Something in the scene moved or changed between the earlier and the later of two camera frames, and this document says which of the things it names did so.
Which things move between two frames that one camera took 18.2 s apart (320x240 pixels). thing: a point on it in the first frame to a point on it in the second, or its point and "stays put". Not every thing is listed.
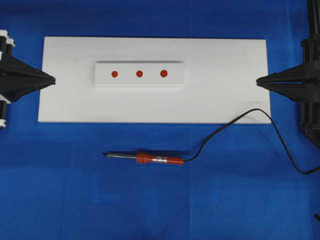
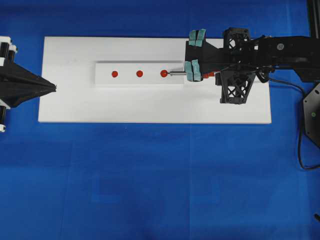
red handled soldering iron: (146, 157) to (205, 75)
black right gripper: (301, 83) to (240, 67)
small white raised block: (139, 74) stays put
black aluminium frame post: (313, 7) stays put
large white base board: (220, 78) stays put
